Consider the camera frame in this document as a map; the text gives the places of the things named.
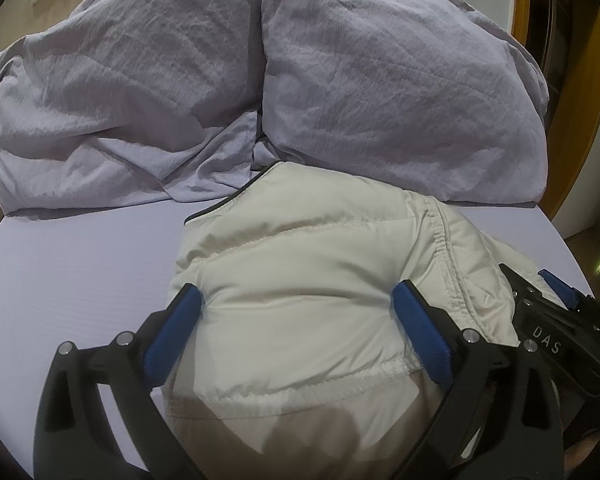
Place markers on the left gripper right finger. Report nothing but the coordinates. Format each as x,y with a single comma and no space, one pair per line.
499,415

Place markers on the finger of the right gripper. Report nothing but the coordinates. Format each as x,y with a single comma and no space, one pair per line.
570,296
521,288

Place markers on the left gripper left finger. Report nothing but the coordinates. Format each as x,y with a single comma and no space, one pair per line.
73,438

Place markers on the white puffer jacket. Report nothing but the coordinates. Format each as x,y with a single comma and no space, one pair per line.
297,368

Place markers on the lavender bed sheet mattress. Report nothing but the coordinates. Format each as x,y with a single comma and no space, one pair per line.
88,277

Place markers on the right lavender pillow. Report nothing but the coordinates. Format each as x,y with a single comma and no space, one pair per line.
428,95

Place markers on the lavender pillow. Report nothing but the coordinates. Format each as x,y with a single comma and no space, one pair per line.
428,95
129,102

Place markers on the left lavender pillow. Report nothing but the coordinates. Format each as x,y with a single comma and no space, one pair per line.
129,102

